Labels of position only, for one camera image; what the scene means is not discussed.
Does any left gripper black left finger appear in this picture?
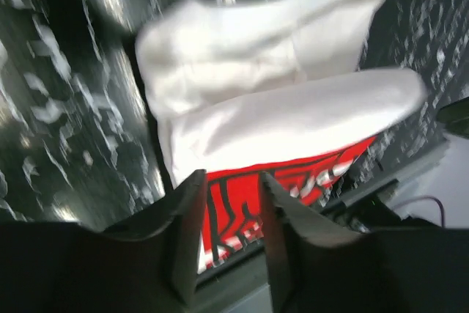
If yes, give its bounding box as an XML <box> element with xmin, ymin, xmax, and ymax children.
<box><xmin>1</xmin><ymin>170</ymin><xmax>207</xmax><ymax>312</ymax></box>

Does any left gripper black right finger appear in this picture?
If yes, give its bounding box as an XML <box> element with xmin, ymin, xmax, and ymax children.
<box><xmin>259</xmin><ymin>173</ymin><xmax>468</xmax><ymax>312</ymax></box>

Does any white t shirt red print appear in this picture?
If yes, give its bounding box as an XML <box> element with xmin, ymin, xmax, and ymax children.
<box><xmin>136</xmin><ymin>0</ymin><xmax>426</xmax><ymax>272</ymax></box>

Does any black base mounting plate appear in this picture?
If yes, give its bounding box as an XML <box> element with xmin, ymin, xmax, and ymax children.
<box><xmin>190</xmin><ymin>173</ymin><xmax>398</xmax><ymax>312</ymax></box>

